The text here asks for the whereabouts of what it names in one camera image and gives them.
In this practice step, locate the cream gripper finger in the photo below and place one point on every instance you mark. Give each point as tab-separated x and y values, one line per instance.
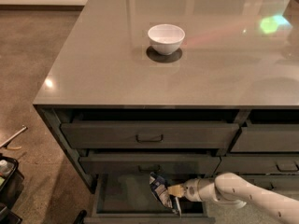
176	190

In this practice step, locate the open bottom left drawer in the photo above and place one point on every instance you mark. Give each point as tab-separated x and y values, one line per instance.
127	199

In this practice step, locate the black object near drawer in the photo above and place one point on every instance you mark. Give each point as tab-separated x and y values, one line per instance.
80	217

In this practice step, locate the top right drawer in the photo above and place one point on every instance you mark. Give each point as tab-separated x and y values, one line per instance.
269	137

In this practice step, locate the white ceramic bowl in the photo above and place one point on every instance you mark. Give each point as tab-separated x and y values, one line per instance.
166	38

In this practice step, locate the bottom right drawer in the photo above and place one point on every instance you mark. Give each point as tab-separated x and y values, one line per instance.
275	182

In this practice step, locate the dark grey drawer cabinet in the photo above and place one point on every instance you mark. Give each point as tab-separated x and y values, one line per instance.
237	63

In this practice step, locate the middle left drawer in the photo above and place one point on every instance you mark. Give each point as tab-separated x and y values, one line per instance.
146	162

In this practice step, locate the top left drawer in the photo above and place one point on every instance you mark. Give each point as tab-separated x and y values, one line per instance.
149	134

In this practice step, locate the blue chip bag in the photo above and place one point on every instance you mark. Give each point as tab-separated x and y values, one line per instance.
159	188

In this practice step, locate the metal tool on floor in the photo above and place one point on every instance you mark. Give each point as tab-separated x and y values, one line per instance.
6	145

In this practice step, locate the black bin with bottle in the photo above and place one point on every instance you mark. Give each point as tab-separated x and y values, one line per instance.
10	189

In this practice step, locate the middle right drawer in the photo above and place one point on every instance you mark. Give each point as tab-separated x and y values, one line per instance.
259	165

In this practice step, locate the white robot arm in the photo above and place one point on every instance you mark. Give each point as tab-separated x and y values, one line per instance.
229	188

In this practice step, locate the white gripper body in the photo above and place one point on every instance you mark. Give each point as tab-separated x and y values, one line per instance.
189	190

